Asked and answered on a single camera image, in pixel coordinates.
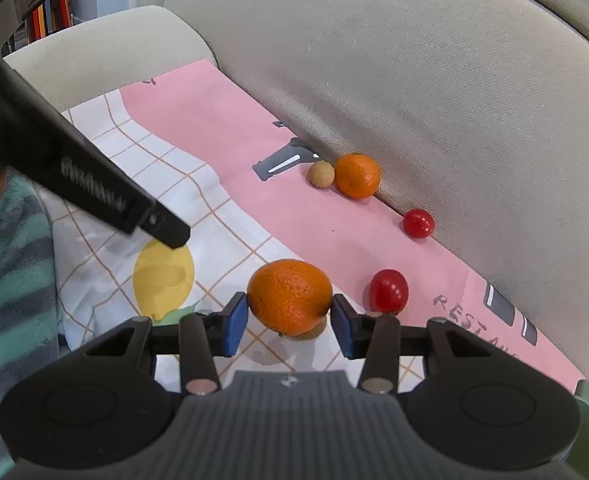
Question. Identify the pink checked printed cloth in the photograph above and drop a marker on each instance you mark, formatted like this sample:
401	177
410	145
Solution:
214	125

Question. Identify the beige sofa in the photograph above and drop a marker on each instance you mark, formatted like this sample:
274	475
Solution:
399	60

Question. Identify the shelf with colourful books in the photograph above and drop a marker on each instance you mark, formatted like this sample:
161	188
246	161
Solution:
49	15

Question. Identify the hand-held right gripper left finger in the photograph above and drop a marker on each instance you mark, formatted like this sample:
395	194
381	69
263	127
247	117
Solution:
237	325

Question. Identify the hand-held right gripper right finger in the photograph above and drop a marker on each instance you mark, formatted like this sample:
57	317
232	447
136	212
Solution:
342	327

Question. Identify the orange tangerine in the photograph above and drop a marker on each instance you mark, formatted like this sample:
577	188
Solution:
289	296
357	175

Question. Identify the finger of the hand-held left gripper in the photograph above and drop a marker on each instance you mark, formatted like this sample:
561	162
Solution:
94	185

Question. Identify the green colander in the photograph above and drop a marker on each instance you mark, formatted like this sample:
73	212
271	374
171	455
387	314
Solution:
588	425

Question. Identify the red cherry tomato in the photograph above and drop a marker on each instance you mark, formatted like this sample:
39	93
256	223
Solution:
388	290
418	223

